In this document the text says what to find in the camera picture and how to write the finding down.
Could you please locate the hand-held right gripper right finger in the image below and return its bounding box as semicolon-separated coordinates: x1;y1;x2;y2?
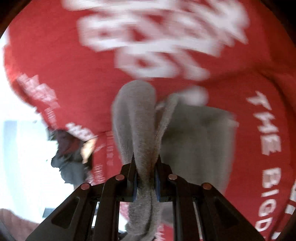
154;155;266;241

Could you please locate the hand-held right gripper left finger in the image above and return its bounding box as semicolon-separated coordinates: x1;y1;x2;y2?
26;155;138;241

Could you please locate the grey sweater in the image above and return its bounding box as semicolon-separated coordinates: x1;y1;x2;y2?
111;80;239;241

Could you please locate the pile of dark clothes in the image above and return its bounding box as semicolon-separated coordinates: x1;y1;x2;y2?
47;128;98;186

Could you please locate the red printed blanket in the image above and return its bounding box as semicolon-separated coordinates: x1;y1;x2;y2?
2;0;296;241

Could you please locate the pink cloth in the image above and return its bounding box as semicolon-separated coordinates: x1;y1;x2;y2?
0;208;41;241

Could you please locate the red pillow large white print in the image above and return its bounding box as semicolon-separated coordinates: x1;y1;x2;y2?
7;0;296;81

